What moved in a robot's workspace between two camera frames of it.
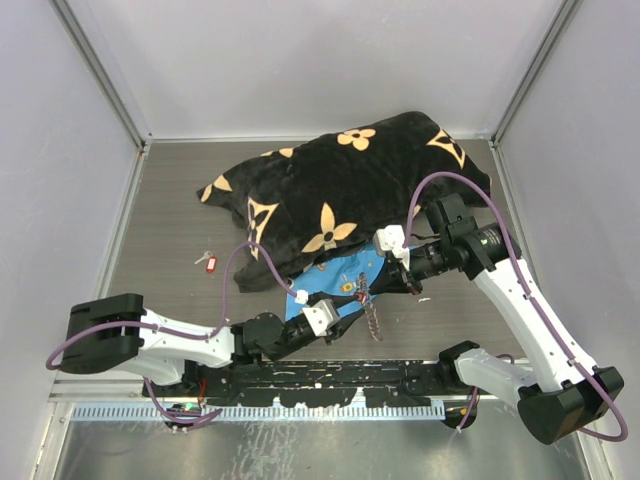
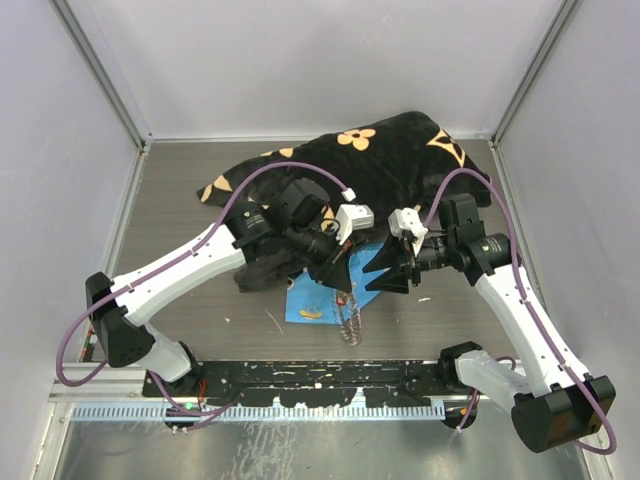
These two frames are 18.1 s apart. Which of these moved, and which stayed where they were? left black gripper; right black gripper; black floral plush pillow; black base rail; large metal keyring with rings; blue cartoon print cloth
Moved: large metal keyring with rings; left black gripper
Stayed: right black gripper; black floral plush pillow; black base rail; blue cartoon print cloth
